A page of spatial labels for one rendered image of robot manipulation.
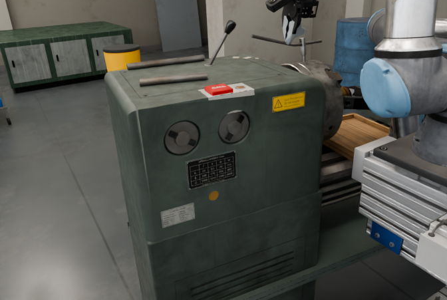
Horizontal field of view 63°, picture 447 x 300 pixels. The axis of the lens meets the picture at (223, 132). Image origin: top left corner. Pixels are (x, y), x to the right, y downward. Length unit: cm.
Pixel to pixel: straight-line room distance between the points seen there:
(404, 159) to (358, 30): 416
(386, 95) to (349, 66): 434
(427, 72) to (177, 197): 66
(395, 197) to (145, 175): 62
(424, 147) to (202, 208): 59
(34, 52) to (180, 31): 369
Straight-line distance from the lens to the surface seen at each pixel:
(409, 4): 74
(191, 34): 901
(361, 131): 172
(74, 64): 650
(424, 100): 76
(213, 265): 121
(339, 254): 154
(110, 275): 231
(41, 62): 643
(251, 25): 578
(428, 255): 82
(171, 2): 885
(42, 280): 244
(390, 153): 89
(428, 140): 87
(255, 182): 110
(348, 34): 501
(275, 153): 109
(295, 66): 133
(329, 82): 132
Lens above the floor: 154
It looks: 23 degrees down
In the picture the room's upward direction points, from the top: 3 degrees counter-clockwise
